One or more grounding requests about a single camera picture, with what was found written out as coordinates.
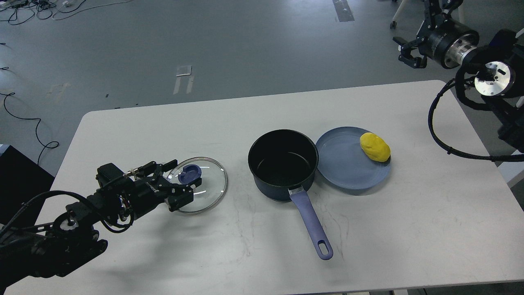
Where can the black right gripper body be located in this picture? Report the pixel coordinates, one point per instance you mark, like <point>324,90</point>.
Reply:
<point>447,43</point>

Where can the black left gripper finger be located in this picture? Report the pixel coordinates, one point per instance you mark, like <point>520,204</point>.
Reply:
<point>155,169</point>
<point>177,196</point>

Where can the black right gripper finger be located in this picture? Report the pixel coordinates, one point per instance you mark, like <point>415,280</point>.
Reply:
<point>405,52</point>
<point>438,12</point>

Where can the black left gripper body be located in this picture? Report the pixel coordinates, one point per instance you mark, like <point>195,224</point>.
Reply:
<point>143,197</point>

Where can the glass pot lid blue knob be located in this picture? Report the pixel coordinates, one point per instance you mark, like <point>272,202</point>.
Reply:
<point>212,189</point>

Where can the yellow potato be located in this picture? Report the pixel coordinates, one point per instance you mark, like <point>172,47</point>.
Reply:
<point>375,147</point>

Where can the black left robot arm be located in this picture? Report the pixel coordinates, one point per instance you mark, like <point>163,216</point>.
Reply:
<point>60,247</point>

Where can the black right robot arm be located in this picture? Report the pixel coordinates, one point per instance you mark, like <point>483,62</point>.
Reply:
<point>488,78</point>

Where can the white chair legs with casters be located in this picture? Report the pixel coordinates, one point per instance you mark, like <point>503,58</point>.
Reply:
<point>401,7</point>

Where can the dark blue saucepan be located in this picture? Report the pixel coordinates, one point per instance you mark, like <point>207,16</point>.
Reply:
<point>283,163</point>

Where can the black box at left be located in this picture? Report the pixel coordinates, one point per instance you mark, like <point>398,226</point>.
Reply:
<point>20,179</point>

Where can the blue plate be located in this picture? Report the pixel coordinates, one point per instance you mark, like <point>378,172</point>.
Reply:
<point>343,162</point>

